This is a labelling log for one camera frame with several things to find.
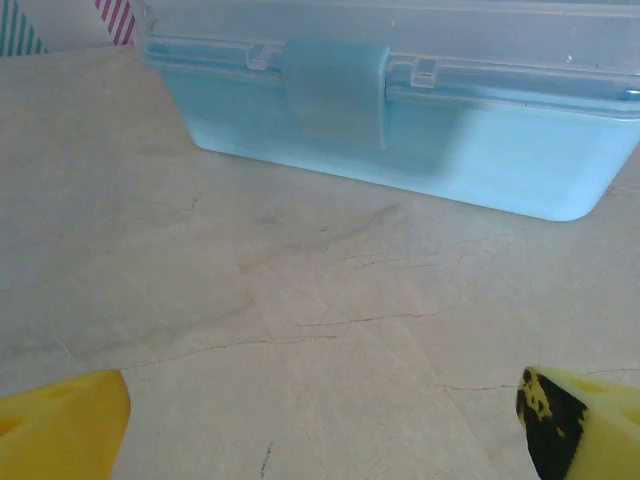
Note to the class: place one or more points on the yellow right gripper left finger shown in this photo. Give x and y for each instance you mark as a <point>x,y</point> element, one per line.
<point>60,430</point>

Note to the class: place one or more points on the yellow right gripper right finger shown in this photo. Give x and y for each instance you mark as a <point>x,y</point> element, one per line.
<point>600,435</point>

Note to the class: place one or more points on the blue plastic toolbox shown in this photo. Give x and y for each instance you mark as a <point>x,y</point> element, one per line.
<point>500,165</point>

